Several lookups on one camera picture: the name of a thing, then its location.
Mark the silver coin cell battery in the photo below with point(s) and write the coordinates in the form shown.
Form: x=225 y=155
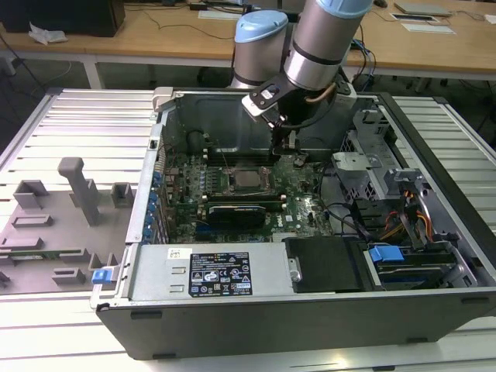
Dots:
x=300 y=159

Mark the grey metal drive cage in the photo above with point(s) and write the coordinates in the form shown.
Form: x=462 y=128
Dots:
x=368 y=131

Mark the grey parts rack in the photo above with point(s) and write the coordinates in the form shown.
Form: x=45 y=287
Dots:
x=58 y=232

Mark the white paper sheet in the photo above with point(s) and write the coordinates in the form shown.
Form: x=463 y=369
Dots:
x=428 y=28
x=217 y=14

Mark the green RAM stick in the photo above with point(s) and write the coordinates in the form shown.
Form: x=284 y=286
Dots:
x=35 y=255

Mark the silver metal latch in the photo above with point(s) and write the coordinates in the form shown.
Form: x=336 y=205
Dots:
x=295 y=269

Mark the silver laptop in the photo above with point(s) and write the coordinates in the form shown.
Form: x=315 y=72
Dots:
x=422 y=7

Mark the black drive bay cover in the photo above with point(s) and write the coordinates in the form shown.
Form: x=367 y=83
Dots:
x=325 y=267

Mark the crumpled white paper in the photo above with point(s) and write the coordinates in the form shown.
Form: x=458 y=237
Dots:
x=48 y=34

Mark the blue expansion slot clip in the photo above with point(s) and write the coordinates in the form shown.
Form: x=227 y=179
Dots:
x=147 y=233
x=154 y=199
x=157 y=179
x=150 y=221

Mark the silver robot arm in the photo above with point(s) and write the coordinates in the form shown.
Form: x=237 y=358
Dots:
x=321 y=38

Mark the hard disk in blue carrier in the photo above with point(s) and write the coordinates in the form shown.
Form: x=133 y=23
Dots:
x=385 y=255

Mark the wooden desk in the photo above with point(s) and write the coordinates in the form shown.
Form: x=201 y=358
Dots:
x=174 y=42

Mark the grey case latch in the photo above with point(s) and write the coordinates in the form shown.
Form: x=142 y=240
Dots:
x=162 y=100

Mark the grey plastic bracket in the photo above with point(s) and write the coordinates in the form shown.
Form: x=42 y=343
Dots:
x=403 y=180

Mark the black PC case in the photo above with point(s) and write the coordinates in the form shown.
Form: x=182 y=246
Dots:
x=271 y=329

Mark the black power adapter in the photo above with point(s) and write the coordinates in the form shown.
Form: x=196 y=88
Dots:
x=199 y=5

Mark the blue plastic latch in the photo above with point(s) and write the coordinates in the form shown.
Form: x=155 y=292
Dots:
x=100 y=276

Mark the silver CPU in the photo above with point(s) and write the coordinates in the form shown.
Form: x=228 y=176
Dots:
x=248 y=180

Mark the green motherboard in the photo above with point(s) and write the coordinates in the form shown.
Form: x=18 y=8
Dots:
x=302 y=213

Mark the grey power supply unit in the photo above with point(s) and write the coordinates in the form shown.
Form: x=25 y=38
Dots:
x=162 y=279

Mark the black box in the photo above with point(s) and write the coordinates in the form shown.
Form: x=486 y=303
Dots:
x=58 y=15

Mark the black computer mouse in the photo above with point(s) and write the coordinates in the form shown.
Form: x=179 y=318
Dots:
x=379 y=3

